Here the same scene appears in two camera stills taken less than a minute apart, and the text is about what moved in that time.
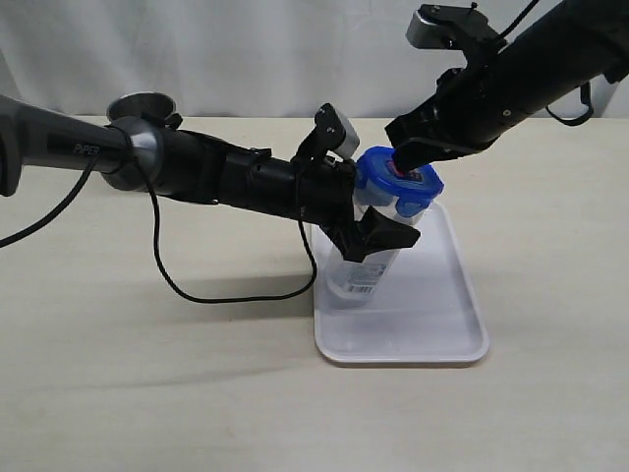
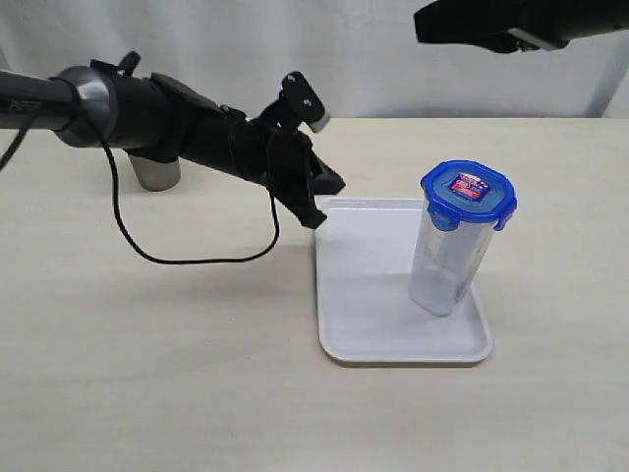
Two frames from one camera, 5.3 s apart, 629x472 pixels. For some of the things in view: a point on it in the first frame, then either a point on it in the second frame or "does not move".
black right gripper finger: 416,152 to 484,24
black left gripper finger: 376,233 to 326,181
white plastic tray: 428,309 does not move
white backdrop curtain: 242,57 does not move
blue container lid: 376,171 to 465,191
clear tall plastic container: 352,280 to 445,263
